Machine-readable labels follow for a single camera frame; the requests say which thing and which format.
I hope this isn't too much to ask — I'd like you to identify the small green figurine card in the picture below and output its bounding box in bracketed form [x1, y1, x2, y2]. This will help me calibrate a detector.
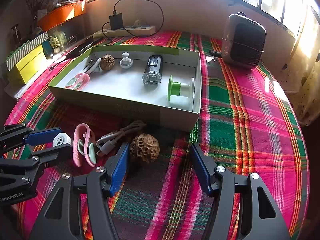
[49, 36, 60, 48]

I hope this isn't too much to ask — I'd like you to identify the pink case with green pad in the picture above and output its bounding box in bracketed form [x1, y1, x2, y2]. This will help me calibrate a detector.
[65, 73, 90, 90]

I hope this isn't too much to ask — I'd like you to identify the polka dot curtain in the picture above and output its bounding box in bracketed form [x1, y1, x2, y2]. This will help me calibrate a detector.
[278, 7, 319, 126]

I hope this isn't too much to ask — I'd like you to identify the yellow box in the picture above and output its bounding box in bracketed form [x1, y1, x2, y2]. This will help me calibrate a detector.
[8, 45, 47, 85]

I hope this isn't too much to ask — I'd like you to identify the grey portable heater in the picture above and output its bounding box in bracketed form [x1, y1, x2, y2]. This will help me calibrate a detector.
[221, 12, 266, 69]

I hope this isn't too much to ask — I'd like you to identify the black charger adapter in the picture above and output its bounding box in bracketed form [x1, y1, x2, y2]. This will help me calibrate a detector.
[109, 10, 123, 30]

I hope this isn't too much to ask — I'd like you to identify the pink clip with green pads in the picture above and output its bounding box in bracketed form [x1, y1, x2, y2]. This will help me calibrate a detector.
[73, 123, 97, 167]

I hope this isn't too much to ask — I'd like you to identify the striped box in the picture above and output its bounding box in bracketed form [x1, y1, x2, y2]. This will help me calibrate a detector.
[5, 31, 49, 71]

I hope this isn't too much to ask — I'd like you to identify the beige power strip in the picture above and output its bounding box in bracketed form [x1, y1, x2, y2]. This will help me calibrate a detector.
[104, 25, 156, 38]

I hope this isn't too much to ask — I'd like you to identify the plaid pink green bedsheet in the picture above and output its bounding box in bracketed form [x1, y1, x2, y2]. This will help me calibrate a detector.
[5, 31, 309, 239]

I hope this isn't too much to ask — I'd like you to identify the large brown walnut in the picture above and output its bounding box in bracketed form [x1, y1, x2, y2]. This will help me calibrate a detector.
[100, 54, 115, 70]

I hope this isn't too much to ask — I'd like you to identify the black charging cable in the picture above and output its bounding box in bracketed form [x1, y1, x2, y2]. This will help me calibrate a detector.
[101, 0, 165, 43]

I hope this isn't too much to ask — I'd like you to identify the black bike light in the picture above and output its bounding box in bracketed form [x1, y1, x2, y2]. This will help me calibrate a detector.
[142, 55, 163, 85]

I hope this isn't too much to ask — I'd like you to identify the green white cardboard box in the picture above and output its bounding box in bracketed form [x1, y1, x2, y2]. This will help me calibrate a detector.
[48, 45, 202, 132]

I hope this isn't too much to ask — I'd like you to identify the white usb cable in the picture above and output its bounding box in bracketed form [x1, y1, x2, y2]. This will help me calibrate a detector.
[95, 119, 147, 158]

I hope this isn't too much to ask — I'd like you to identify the grey white knob gadget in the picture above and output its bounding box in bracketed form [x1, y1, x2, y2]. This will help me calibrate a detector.
[119, 52, 133, 69]

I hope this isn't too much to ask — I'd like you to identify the orange planter tray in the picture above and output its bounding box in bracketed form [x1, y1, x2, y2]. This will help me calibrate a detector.
[37, 1, 86, 31]

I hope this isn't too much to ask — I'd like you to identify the green white spool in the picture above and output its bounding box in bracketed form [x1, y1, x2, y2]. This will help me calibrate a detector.
[167, 75, 195, 103]

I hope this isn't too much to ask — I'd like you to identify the small brown walnut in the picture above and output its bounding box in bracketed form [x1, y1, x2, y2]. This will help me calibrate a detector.
[129, 133, 160, 163]

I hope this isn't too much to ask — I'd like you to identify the black phone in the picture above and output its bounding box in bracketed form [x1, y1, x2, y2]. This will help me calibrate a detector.
[66, 37, 103, 59]

